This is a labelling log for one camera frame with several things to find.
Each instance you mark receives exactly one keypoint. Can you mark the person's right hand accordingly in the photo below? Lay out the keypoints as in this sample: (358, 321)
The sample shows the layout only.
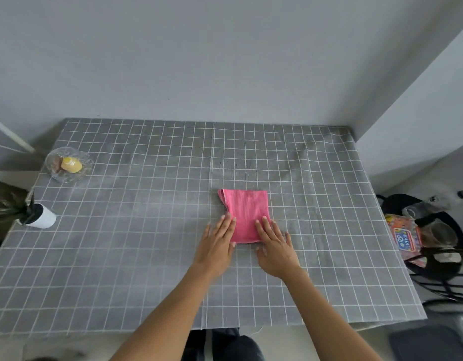
(278, 255)

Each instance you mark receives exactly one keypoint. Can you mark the person's left hand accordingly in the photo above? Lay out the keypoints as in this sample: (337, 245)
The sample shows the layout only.
(214, 251)

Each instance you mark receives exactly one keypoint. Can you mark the pink cleaning cloth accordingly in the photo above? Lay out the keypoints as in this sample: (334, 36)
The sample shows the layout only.
(246, 214)

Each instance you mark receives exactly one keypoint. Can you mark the small potted succulent plant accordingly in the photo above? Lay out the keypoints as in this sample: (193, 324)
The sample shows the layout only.
(43, 219)

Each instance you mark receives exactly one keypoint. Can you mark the clear glass bowl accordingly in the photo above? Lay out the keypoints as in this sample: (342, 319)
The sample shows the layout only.
(56, 174)

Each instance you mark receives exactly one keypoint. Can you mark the person's left forearm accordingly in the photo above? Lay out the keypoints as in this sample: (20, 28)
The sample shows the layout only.
(167, 319)

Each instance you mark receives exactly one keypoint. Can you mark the person's right forearm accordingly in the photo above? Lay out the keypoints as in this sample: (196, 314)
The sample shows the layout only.
(329, 319)

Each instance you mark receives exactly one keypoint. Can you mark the grey checked tablecloth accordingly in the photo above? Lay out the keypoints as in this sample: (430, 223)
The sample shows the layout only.
(310, 165)

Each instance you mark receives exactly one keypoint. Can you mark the blue grey jeans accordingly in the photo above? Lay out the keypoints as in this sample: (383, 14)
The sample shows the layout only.
(231, 347)

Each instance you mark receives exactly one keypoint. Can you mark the colourful snack packet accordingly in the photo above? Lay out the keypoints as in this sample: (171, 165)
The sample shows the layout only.
(402, 236)

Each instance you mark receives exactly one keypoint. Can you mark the clear bottle with black cap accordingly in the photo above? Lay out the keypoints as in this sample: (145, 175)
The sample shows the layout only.
(423, 208)

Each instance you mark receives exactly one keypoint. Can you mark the clear glass cup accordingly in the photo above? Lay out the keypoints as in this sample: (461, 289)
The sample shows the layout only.
(440, 233)

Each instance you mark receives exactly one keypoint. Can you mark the dark grey floor mat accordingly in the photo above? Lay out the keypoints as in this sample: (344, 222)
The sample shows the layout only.
(427, 344)

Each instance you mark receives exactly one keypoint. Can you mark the brown snack pieces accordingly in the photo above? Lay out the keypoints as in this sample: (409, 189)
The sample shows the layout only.
(57, 163)

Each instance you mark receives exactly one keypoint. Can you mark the white shelf rack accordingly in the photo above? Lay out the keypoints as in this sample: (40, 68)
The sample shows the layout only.
(13, 137)

